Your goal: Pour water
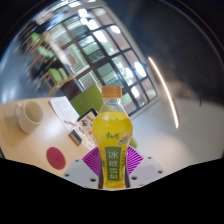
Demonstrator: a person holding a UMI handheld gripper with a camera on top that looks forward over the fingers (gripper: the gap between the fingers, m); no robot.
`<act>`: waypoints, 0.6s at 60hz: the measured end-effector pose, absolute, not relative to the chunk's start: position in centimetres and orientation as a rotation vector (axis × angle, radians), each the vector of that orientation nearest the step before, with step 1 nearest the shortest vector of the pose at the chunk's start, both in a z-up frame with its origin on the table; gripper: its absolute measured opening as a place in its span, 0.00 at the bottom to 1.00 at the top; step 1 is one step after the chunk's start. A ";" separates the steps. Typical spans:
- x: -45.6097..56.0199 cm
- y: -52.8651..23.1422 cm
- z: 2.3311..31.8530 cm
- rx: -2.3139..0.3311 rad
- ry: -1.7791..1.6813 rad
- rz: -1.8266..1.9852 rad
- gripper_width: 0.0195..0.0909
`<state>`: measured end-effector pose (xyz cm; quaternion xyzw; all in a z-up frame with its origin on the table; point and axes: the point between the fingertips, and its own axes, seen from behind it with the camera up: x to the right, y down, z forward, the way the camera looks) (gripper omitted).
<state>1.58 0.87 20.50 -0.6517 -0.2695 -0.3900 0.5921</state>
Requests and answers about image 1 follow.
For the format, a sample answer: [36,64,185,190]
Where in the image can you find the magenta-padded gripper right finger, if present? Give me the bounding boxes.
[125,146,166,188]

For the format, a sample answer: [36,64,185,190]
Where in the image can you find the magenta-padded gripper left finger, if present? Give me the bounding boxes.
[62,146,102,190]

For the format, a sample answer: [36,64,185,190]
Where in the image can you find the yellow drink bottle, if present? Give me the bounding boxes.
[91,85,134,190]

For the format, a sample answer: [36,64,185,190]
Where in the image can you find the flat round red coaster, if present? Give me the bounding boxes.
[46,146,67,171]

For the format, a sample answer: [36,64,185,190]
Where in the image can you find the small white flat device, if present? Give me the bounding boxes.
[68,129,84,146]

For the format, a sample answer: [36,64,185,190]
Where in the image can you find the white paper sheet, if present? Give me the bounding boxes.
[49,95,81,132]

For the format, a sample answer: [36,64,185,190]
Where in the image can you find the white ribbed mug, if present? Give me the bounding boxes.
[14,99,44,135]

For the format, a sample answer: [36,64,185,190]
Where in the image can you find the long linear ceiling light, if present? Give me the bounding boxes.
[147,55,180,130]

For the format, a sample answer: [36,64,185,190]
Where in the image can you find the wooden chairs with green seats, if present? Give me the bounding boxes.
[19,31,76,98]

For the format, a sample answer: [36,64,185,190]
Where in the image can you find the dark-framed window wall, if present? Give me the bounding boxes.
[19,0,158,118]

